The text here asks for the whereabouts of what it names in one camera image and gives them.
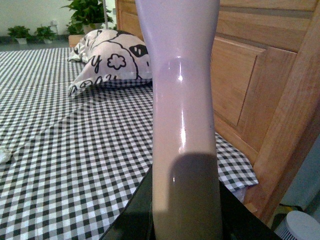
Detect black white checkered bed sheet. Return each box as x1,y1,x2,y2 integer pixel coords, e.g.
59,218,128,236
0,46,259,240

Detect large potted green plant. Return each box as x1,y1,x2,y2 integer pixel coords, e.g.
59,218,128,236
61,0,114,35

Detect small potted plant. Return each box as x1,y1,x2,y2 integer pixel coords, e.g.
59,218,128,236
34,26,57,44
7,25,31,45

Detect white crumpled paper trash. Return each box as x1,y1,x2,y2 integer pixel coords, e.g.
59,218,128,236
0,146,12,165

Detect beige hand brush black bristles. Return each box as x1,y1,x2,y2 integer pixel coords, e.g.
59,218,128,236
135,0,223,240

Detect white round appliance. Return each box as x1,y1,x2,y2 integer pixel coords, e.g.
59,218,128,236
274,210,320,240

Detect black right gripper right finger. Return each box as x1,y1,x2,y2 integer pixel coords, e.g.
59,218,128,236
219,182,280,240

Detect cartoon print pillow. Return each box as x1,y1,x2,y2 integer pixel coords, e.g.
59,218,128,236
68,29,152,97

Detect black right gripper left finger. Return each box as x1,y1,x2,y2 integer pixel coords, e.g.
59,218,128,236
101,168,155,240

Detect wooden headboard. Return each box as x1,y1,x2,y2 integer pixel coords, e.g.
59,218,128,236
116,0,320,223

